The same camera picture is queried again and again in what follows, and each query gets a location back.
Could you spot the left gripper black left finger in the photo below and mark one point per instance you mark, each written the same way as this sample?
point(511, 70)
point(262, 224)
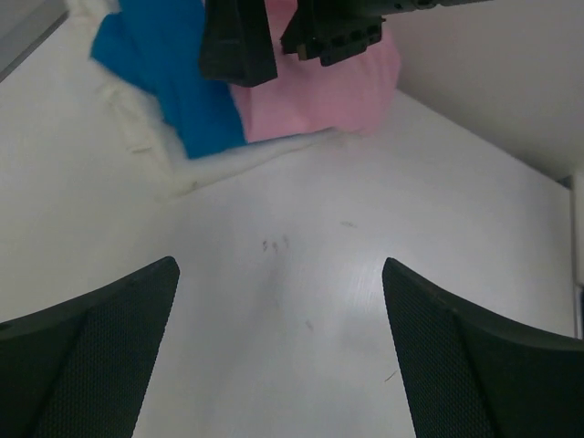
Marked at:
point(81, 368)

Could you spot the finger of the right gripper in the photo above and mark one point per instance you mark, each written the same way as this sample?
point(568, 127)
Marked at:
point(236, 45)

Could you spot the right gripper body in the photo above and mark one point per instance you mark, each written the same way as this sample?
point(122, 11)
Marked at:
point(333, 31)

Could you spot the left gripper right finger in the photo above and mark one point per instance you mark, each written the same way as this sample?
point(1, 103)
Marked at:
point(469, 372)

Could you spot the pink t shirt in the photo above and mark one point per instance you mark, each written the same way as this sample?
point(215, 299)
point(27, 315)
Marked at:
point(353, 95)

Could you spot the blue folded t shirt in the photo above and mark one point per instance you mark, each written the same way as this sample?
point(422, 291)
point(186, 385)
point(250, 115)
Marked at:
point(154, 45)

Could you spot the white folded t shirt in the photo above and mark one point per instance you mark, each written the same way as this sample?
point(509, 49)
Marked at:
point(146, 134)

